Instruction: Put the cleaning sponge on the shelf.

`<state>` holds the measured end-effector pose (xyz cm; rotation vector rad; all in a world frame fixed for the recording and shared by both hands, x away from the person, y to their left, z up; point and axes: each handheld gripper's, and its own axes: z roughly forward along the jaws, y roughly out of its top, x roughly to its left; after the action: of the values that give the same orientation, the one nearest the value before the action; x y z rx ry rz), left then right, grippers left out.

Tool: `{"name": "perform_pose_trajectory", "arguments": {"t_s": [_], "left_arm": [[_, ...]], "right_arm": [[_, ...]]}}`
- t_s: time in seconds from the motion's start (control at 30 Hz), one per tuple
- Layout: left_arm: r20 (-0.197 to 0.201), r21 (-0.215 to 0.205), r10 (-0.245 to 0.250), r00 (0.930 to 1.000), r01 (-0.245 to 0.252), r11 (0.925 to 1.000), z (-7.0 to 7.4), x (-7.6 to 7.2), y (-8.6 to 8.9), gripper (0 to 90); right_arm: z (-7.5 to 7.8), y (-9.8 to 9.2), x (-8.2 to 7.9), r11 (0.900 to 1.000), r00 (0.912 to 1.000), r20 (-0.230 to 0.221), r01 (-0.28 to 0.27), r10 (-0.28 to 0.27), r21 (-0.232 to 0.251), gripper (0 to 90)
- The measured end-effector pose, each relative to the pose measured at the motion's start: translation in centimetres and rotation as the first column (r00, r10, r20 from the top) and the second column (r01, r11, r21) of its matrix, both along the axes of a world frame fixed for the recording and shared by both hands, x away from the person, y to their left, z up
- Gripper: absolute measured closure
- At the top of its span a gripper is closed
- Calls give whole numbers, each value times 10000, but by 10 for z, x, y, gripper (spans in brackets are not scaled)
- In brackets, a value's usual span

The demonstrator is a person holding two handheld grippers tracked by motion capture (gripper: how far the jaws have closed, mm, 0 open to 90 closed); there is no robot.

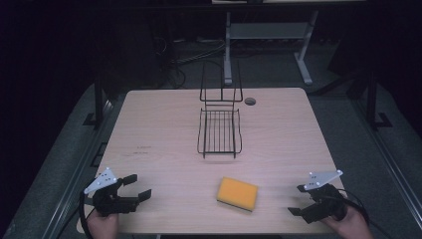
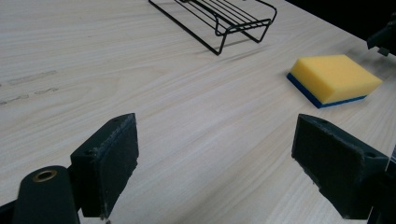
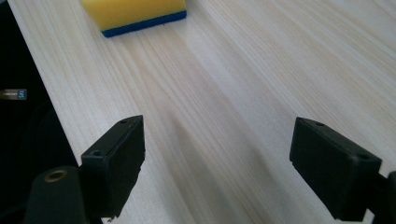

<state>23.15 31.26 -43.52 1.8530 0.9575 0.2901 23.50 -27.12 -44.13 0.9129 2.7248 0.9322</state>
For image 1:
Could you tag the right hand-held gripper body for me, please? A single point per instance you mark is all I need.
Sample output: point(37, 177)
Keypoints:
point(325, 200)

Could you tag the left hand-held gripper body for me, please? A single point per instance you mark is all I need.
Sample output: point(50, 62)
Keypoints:
point(112, 203)

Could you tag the person's left hand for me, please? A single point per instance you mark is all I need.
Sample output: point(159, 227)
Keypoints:
point(103, 225)

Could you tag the person's right hand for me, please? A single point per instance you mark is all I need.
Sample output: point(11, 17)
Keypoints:
point(351, 223)

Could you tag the black box under table edge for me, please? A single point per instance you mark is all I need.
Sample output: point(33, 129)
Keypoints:
point(99, 154)

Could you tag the yellow sponge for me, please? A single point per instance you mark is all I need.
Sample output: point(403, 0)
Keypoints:
point(237, 193)

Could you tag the aluminium frame rail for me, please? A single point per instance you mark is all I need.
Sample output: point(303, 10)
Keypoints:
point(388, 159)
point(71, 186)

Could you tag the black metal stand post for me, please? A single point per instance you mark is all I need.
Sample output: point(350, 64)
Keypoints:
point(373, 103)
point(98, 99)

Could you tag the white metal desk frame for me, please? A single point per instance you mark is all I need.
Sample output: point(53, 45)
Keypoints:
point(268, 31)

